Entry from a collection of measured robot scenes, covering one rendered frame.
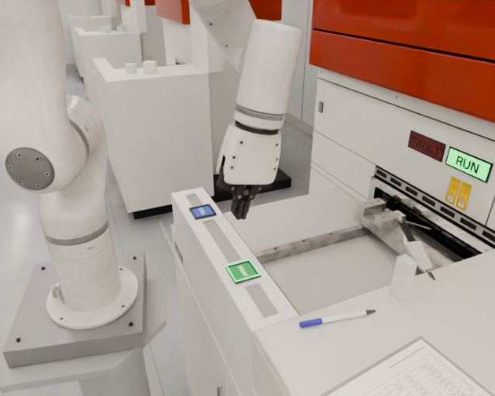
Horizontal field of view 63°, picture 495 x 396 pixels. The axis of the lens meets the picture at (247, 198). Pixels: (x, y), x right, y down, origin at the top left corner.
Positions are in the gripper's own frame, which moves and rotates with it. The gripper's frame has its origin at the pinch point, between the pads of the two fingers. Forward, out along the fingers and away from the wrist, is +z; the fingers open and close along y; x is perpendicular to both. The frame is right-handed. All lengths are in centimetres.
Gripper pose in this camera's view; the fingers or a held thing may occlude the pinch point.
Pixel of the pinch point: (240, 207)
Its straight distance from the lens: 73.8
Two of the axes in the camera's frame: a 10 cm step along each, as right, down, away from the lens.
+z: -1.9, 9.0, 3.9
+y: -8.9, 0.1, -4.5
